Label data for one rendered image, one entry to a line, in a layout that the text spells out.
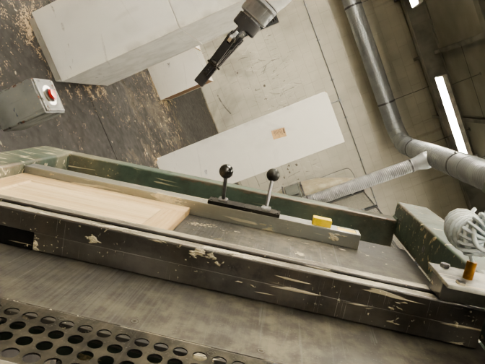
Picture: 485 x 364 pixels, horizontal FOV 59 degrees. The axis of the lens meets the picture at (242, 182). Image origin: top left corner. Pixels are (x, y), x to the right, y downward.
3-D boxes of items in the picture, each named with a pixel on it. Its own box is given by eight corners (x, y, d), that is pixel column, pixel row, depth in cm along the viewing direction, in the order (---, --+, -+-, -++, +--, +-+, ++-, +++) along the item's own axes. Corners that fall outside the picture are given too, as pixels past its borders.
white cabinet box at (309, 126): (169, 153, 552) (322, 92, 518) (187, 194, 559) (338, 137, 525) (154, 159, 492) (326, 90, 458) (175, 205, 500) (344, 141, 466)
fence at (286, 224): (33, 176, 127) (35, 163, 126) (355, 243, 119) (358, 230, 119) (23, 179, 122) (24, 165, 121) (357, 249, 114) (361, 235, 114)
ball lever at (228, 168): (217, 198, 121) (221, 159, 113) (231, 201, 121) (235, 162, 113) (214, 206, 118) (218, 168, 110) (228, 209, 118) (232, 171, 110)
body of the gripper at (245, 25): (260, 25, 118) (237, 52, 121) (262, 29, 127) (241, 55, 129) (239, 6, 118) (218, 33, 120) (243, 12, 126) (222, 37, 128)
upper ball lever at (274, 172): (258, 214, 120) (267, 170, 124) (271, 217, 119) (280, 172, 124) (258, 210, 116) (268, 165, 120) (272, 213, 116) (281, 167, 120)
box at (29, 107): (8, 99, 150) (52, 79, 147) (22, 131, 152) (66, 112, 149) (-16, 98, 139) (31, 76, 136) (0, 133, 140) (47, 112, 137)
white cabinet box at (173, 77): (154, 63, 635) (198, 43, 623) (169, 100, 643) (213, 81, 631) (143, 60, 591) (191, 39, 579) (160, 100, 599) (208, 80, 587)
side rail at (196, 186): (73, 182, 153) (76, 152, 151) (385, 247, 144) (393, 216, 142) (65, 185, 147) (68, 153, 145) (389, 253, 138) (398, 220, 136)
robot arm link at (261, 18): (277, 16, 126) (263, 32, 127) (254, -5, 125) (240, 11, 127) (276, 10, 117) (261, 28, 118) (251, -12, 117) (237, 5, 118)
